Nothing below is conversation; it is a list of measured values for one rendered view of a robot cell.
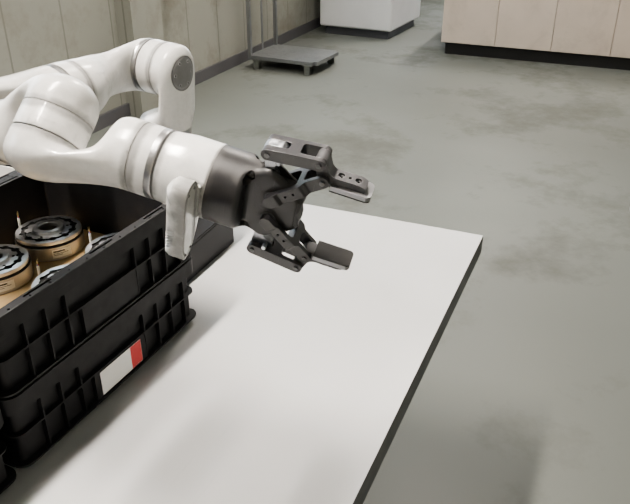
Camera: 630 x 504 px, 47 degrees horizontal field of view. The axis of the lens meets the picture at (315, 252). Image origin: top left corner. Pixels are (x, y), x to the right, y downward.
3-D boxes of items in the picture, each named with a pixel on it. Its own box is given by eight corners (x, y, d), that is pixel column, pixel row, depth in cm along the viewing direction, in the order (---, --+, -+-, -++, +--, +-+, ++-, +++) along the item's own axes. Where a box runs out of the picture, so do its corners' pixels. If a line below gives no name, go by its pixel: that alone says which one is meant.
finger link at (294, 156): (259, 159, 64) (322, 179, 64) (261, 143, 63) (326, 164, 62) (268, 141, 66) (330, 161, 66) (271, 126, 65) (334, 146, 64)
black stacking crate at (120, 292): (53, 226, 127) (41, 166, 122) (195, 261, 116) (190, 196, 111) (-160, 347, 95) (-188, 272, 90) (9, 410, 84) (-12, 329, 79)
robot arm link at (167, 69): (200, 40, 124) (203, 134, 133) (156, 31, 128) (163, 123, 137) (165, 52, 117) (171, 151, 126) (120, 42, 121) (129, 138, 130)
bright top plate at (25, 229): (41, 215, 121) (41, 211, 120) (94, 223, 118) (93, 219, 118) (1, 241, 112) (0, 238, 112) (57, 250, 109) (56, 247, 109)
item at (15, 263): (-10, 243, 112) (-11, 239, 111) (43, 253, 109) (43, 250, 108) (-61, 273, 103) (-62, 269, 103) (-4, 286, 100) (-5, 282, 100)
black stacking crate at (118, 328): (63, 280, 133) (52, 221, 127) (202, 318, 121) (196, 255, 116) (-137, 412, 101) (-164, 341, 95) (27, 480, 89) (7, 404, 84)
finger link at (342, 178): (309, 181, 65) (363, 198, 65) (315, 155, 63) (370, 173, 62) (314, 171, 66) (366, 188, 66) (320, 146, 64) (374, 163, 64)
